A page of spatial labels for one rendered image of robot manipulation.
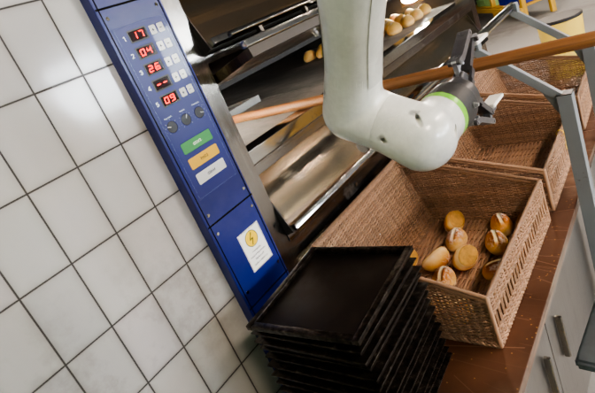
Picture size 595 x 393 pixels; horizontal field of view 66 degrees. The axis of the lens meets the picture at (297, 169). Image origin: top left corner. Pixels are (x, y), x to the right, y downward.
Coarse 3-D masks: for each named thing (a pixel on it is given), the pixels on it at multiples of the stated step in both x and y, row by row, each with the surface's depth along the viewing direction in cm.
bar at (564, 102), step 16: (496, 16) 161; (512, 16) 176; (528, 16) 173; (480, 32) 148; (544, 32) 172; (560, 32) 170; (480, 48) 142; (592, 48) 165; (592, 64) 168; (528, 80) 138; (592, 80) 170; (416, 96) 111; (560, 96) 134; (592, 96) 173; (560, 112) 136; (576, 112) 135; (576, 128) 136; (576, 144) 138; (576, 160) 140; (576, 176) 142; (592, 192) 143; (592, 208) 144; (592, 224) 147; (592, 240) 149; (592, 256) 152
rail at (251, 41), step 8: (296, 16) 117; (304, 16) 119; (312, 16) 121; (280, 24) 112; (288, 24) 114; (296, 24) 116; (264, 32) 108; (272, 32) 110; (280, 32) 112; (248, 40) 104; (256, 40) 105
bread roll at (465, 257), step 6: (462, 246) 138; (468, 246) 138; (474, 246) 139; (456, 252) 136; (462, 252) 136; (468, 252) 136; (474, 252) 137; (456, 258) 135; (462, 258) 135; (468, 258) 135; (474, 258) 136; (456, 264) 134; (462, 264) 134; (468, 264) 134; (474, 264) 135; (462, 270) 135
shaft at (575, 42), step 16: (592, 32) 89; (528, 48) 97; (544, 48) 95; (560, 48) 93; (576, 48) 91; (480, 64) 103; (496, 64) 101; (512, 64) 101; (384, 80) 121; (400, 80) 117; (416, 80) 114; (432, 80) 112; (320, 96) 135; (256, 112) 154; (272, 112) 149
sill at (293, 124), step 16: (464, 0) 236; (448, 16) 220; (416, 32) 197; (400, 48) 184; (384, 64) 174; (304, 112) 137; (320, 112) 143; (272, 128) 134; (288, 128) 132; (256, 144) 124; (272, 144) 127; (256, 160) 122
